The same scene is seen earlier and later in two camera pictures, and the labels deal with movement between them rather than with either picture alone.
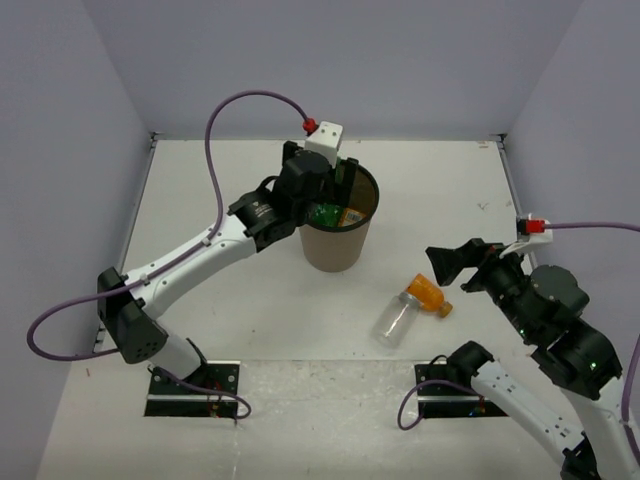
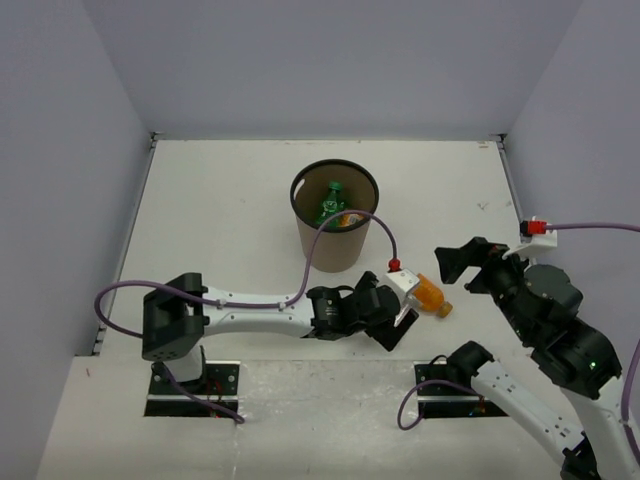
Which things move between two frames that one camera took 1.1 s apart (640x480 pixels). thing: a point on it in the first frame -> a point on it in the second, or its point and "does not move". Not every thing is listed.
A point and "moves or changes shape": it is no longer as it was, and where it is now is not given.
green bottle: x=340 y=172 moves or changes shape
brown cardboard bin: x=339 y=249 does not move
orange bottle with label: x=349 y=216 does not move
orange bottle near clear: x=429 y=295 does not move
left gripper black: x=350 y=168 -> x=387 y=335
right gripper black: x=446 y=262 does not move
